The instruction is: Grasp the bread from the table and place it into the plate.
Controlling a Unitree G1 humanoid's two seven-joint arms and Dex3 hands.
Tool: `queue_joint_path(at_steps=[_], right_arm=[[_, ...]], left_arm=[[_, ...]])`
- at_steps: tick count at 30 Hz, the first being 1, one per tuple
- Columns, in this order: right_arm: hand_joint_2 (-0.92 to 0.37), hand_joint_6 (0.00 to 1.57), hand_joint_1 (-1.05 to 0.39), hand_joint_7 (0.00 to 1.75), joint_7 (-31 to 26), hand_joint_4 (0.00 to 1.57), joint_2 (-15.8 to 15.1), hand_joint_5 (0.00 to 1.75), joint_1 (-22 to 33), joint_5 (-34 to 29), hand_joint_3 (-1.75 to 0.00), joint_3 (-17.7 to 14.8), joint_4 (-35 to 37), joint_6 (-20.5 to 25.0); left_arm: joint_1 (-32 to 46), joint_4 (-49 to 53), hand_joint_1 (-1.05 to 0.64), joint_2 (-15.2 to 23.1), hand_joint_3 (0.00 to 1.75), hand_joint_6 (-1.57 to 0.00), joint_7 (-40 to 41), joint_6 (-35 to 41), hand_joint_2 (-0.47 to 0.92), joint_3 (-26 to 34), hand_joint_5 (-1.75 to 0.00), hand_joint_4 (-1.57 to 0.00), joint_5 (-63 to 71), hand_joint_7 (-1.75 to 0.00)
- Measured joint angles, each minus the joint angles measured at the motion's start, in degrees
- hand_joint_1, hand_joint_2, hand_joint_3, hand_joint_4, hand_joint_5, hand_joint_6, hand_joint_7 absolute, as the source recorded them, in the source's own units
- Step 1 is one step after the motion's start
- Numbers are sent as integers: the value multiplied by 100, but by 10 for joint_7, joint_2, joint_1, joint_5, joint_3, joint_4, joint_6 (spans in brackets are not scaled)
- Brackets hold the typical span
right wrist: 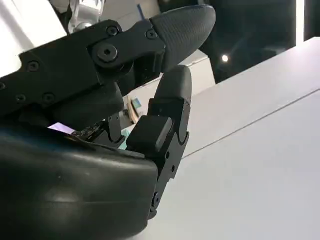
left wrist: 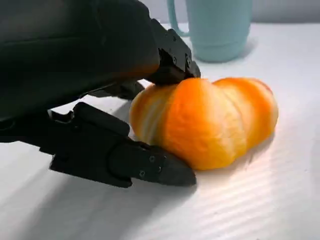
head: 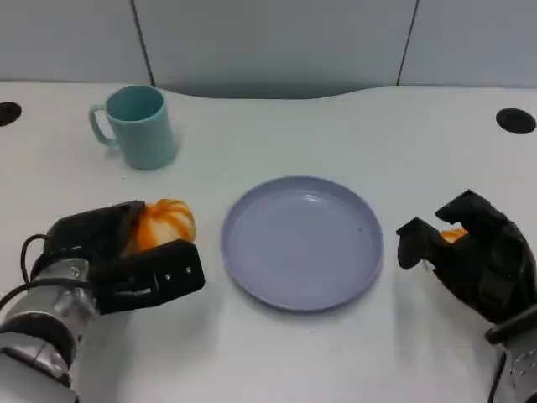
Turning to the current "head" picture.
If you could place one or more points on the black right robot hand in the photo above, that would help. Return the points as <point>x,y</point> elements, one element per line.
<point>482,252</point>

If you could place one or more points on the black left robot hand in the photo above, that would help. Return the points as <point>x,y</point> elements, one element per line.
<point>138,277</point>

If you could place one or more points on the orange and white bread roll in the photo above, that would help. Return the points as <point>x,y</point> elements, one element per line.
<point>168,222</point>

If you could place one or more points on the pale green mug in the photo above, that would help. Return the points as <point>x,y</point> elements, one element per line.
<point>144,134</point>

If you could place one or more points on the lilac plate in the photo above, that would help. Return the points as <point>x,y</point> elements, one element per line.
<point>302,243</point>

